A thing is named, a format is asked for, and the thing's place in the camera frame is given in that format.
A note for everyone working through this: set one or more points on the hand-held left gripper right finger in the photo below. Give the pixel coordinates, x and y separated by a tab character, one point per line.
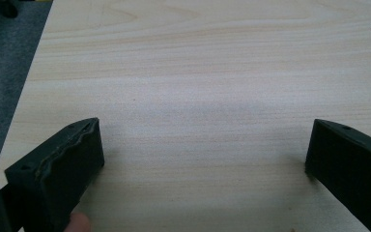
351	167

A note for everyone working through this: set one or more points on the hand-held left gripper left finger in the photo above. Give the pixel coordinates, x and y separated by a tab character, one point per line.
64	167

